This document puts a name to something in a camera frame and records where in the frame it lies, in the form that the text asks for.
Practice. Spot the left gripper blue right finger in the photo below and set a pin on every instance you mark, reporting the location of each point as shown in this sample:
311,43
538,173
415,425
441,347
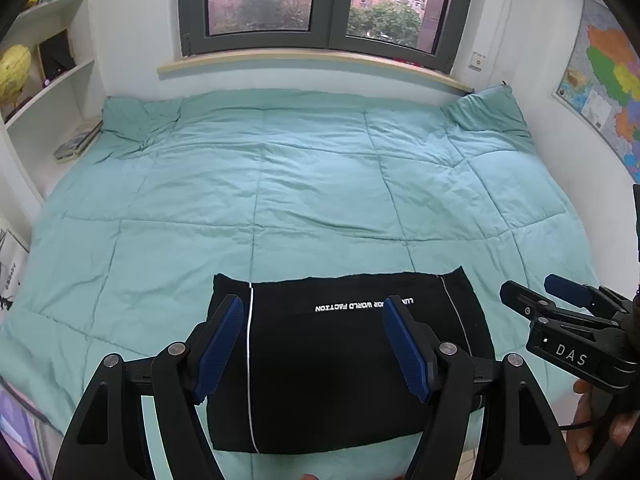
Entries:
441,376

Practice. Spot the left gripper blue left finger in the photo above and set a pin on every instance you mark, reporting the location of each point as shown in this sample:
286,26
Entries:
183,376

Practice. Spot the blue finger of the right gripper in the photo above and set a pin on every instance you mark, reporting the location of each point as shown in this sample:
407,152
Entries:
543,311
601,302

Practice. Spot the black hooded jacket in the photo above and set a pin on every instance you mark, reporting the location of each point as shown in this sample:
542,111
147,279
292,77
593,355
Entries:
313,371

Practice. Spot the person's right hand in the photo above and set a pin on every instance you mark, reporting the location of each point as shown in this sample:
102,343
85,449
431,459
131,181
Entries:
578,441

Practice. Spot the mint green quilted duvet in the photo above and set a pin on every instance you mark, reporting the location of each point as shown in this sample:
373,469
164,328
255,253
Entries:
271,185

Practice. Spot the books on shelf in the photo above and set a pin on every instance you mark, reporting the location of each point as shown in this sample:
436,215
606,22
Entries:
79,142

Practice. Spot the white bookshelf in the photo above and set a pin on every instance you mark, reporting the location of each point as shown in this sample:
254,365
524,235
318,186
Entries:
53,111

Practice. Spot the dark framed window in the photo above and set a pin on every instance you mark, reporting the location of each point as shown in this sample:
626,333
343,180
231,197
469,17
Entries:
424,33

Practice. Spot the black box on shelf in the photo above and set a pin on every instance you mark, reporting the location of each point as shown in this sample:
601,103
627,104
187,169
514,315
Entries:
55,56

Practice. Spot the yellow globe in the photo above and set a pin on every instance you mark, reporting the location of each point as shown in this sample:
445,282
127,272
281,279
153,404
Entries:
15,68

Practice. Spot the colourful wall map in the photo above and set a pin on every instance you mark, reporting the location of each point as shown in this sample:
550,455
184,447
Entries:
601,82

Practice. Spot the white wall switch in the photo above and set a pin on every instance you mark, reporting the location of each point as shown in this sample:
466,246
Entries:
477,61

